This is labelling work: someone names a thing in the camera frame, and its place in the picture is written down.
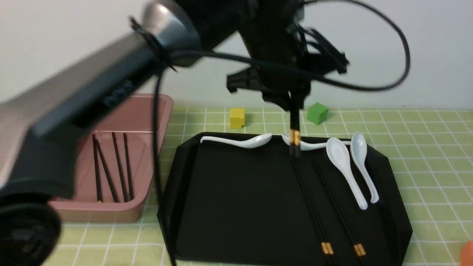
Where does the yellow cube block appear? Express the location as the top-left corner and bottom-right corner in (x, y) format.
(229, 108), (245, 129)

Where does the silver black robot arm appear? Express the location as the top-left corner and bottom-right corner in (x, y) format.
(1, 0), (357, 266)

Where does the black cable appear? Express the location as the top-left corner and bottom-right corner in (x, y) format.
(152, 0), (411, 266)

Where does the black chopstick pair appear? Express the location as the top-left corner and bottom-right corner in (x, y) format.
(289, 92), (301, 158)
(291, 158), (338, 266)
(312, 160), (370, 266)

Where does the black chopstick in bin rightmost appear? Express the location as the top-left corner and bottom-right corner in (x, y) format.
(123, 133), (135, 201)

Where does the black plastic tray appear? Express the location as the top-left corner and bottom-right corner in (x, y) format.
(158, 132), (413, 266)

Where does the black chopstick in bin leftmost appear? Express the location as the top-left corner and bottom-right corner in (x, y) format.
(92, 134), (103, 202)

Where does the white spoon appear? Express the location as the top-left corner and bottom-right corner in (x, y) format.
(282, 134), (351, 151)
(326, 137), (368, 210)
(200, 133), (273, 149)
(350, 132), (380, 204)

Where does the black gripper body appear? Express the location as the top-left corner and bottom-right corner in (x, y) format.
(227, 0), (349, 111)

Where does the black chopstick in bin slanted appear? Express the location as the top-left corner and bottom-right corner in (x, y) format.
(93, 135), (119, 202)

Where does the pink plastic bin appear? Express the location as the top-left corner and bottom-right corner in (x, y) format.
(50, 94), (153, 223)

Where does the white spoon far right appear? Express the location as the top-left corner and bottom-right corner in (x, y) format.
(350, 132), (380, 204)

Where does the green cube block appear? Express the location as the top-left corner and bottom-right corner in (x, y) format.
(306, 102), (329, 125)

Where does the white spoon far left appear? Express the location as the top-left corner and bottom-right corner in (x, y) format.
(200, 133), (273, 149)

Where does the white spoon upper middle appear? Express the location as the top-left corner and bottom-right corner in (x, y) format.
(282, 134), (351, 151)

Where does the orange object at edge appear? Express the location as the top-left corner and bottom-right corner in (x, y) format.
(460, 240), (473, 266)

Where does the white spoon front right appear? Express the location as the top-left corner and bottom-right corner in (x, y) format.
(326, 137), (368, 210)

